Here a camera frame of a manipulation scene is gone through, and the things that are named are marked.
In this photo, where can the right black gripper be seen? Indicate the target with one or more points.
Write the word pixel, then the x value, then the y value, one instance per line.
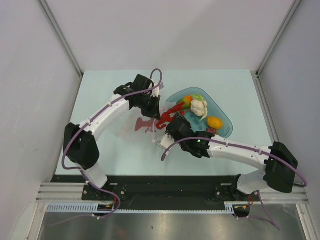
pixel 183 119

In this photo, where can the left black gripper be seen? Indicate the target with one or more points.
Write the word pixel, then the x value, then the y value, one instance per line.
pixel 155 112

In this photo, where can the red toy lobster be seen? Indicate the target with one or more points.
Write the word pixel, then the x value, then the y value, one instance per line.
pixel 166 117

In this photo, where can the clear pink zip top bag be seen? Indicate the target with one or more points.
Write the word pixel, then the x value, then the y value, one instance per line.
pixel 132 127

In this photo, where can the white toy cauliflower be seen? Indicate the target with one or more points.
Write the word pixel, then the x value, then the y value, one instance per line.
pixel 199 106

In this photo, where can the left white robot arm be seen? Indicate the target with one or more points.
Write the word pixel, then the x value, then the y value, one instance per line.
pixel 80 140

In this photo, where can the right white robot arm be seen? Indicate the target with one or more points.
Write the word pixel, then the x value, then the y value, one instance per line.
pixel 274 165

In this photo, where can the green orange toy mango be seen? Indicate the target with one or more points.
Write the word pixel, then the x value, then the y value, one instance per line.
pixel 185 101

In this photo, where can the purple toy grapes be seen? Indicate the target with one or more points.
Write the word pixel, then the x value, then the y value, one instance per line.
pixel 212 130

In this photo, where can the yellow toy lemon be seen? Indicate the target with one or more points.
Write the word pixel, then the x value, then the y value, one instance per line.
pixel 214 122

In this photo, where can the teal plastic tray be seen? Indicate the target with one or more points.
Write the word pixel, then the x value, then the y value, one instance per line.
pixel 213 110

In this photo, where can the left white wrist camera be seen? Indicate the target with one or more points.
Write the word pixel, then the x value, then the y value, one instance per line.
pixel 156 92

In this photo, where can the right white cable duct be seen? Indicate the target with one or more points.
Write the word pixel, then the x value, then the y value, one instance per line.
pixel 239 206

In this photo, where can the white cable duct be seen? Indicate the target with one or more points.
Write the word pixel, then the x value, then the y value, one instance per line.
pixel 239 206
pixel 79 207

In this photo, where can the aluminium frame rail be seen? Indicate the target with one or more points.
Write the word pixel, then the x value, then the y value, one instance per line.
pixel 298 197

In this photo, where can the left white cable duct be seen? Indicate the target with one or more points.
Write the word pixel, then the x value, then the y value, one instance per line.
pixel 79 207

